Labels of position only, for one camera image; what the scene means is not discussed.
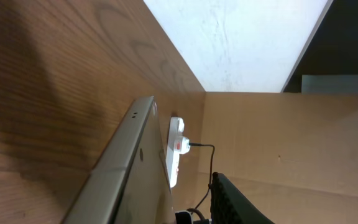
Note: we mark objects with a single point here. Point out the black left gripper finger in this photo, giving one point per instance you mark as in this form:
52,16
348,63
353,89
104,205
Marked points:
230,206

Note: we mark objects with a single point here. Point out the white USB charger plug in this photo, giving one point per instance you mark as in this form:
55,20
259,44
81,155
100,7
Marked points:
181,145

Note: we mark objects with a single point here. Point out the white power strip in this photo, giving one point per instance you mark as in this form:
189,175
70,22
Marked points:
175,131

